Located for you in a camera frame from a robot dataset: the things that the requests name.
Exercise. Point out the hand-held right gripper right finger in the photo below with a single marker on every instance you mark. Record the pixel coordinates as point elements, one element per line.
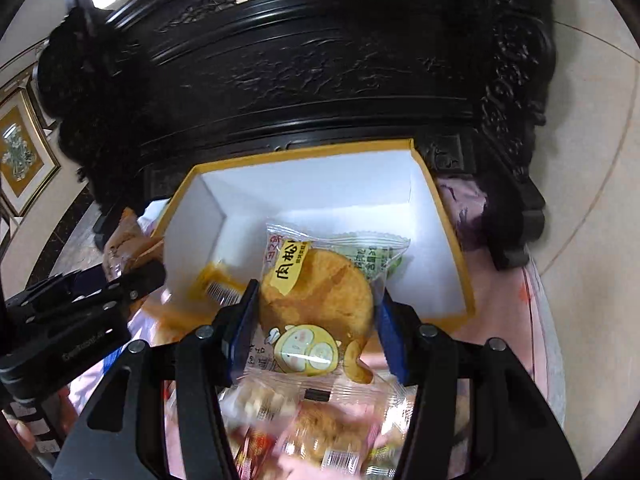
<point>395,342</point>

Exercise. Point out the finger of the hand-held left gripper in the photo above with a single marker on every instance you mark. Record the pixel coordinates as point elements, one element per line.
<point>140,282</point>

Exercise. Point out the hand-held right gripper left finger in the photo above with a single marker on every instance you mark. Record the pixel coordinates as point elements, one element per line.
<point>244,322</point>

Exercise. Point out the round cake packet cartoon print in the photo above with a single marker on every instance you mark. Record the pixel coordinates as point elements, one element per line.
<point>315,290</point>

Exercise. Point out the yellow cardboard box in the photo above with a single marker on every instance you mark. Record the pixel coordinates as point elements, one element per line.
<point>325,185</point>

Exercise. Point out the person's left hand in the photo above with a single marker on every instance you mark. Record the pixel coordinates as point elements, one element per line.
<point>17,430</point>

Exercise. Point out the orange snack packet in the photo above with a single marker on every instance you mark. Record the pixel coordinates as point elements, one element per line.
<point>130,247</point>

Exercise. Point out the yellow barcode snack packet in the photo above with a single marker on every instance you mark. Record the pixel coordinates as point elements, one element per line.
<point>215,280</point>

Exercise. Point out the clear packet of pale cubes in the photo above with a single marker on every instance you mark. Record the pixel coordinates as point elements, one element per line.
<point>255,400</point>

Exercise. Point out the green print snack packet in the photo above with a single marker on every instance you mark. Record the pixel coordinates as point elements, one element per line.
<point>375,255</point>

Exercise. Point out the clear round cake packet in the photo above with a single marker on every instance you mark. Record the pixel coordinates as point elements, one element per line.
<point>330,425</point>

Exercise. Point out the pink floral tablecloth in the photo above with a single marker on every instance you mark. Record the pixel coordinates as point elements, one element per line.
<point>500,310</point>

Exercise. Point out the red snack packet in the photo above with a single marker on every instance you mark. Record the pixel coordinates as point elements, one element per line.
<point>255,452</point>

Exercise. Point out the gold framed picture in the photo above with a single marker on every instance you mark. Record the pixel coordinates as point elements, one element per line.
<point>20,155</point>

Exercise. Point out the dark carved wooden cabinet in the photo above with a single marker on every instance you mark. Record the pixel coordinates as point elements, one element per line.
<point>300,60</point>

